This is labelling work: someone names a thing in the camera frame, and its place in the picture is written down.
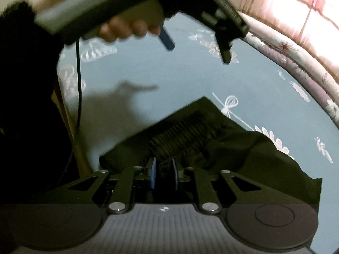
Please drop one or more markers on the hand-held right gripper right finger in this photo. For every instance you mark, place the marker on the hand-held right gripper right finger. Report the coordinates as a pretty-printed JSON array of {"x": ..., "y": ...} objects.
[{"x": 174, "y": 174}]

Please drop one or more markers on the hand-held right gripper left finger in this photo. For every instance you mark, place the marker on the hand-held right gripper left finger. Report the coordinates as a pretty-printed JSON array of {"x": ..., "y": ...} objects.
[{"x": 153, "y": 173}]

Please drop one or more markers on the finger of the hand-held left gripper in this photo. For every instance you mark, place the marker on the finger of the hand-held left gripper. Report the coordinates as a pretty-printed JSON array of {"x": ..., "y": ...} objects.
[
  {"x": 167, "y": 39},
  {"x": 225, "y": 50}
]

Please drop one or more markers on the person's left hand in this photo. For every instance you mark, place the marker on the person's left hand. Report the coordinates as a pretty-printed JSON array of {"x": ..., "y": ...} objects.
[{"x": 124, "y": 30}]

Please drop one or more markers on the bed with blue floral sheet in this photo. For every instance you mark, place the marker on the bed with blue floral sheet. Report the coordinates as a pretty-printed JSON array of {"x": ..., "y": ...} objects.
[{"x": 172, "y": 79}]

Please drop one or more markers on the folded pink purple floral quilt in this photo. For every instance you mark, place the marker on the folded pink purple floral quilt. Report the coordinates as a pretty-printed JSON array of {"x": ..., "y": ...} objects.
[{"x": 299, "y": 55}]

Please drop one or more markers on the pink striped curtain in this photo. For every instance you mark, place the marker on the pink striped curtain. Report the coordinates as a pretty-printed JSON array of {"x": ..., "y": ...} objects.
[{"x": 296, "y": 8}]

